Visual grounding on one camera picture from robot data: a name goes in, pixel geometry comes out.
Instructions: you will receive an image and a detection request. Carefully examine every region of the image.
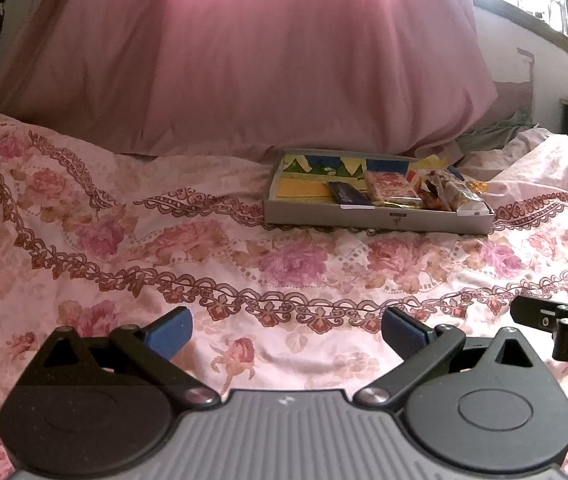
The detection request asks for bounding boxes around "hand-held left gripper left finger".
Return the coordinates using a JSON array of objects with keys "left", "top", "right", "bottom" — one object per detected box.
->
[{"left": 31, "top": 306, "right": 219, "bottom": 408}]

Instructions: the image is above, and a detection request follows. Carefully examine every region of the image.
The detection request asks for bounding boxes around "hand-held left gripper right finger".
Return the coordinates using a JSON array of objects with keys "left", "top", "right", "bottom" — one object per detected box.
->
[{"left": 354, "top": 306, "right": 542, "bottom": 406}]

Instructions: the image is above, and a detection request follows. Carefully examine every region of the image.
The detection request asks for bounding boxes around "red and white snack packet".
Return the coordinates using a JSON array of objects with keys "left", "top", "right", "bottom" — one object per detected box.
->
[{"left": 364, "top": 171, "right": 422, "bottom": 207}]

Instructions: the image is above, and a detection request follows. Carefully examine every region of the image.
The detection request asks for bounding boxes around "clear packet of brown nuts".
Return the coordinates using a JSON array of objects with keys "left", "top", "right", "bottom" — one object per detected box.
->
[{"left": 416, "top": 170, "right": 469, "bottom": 211}]

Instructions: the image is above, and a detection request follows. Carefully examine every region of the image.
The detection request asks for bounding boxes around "dark blue snack packet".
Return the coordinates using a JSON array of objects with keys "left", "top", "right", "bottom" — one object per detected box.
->
[{"left": 329, "top": 181, "right": 372, "bottom": 209}]

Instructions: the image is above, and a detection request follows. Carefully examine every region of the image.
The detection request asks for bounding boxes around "pink floral bed sheet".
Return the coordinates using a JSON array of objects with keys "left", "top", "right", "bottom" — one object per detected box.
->
[{"left": 0, "top": 110, "right": 568, "bottom": 480}]

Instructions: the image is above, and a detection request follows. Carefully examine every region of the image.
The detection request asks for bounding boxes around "green cloth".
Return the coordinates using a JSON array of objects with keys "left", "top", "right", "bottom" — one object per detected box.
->
[{"left": 458, "top": 110, "right": 534, "bottom": 153}]

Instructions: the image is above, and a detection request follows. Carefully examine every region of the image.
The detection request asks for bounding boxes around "dark wooden window sill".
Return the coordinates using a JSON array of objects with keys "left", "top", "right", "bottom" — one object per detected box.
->
[{"left": 471, "top": 0, "right": 568, "bottom": 58}]

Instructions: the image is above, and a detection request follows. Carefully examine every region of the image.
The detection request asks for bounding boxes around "pink curtain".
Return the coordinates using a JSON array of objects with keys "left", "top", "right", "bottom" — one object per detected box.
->
[{"left": 0, "top": 0, "right": 499, "bottom": 158}]

